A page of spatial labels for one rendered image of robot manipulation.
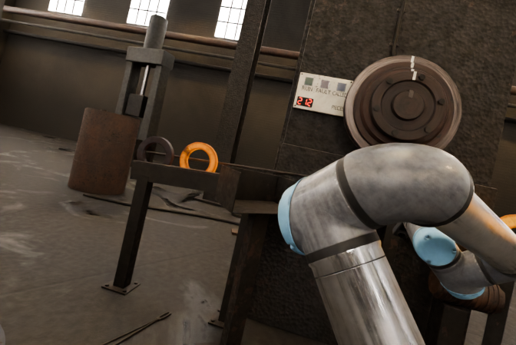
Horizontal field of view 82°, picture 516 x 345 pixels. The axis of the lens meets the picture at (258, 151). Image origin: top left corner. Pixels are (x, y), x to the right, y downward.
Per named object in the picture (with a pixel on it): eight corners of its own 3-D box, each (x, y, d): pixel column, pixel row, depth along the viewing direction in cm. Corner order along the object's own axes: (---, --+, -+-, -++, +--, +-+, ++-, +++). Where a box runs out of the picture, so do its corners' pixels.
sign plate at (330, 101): (292, 107, 150) (300, 73, 151) (345, 117, 146) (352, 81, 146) (292, 107, 148) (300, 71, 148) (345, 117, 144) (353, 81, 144)
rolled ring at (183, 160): (179, 180, 145) (182, 180, 148) (216, 180, 142) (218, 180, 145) (179, 143, 146) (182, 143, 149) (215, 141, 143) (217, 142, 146)
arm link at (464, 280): (500, 297, 72) (472, 259, 72) (451, 306, 79) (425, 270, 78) (491, 270, 80) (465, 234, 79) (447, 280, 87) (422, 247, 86)
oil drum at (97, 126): (93, 181, 373) (108, 112, 374) (134, 192, 363) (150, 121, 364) (53, 184, 315) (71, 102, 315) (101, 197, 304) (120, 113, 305)
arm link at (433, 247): (431, 275, 75) (408, 244, 75) (417, 247, 87) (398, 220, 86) (468, 259, 72) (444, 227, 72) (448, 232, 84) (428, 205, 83)
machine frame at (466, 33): (256, 264, 217) (309, 31, 219) (411, 310, 198) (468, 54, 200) (231, 313, 145) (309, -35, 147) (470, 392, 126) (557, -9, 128)
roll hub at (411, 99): (362, 133, 126) (376, 69, 126) (432, 147, 121) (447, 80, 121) (365, 131, 120) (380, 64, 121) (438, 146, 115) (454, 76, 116)
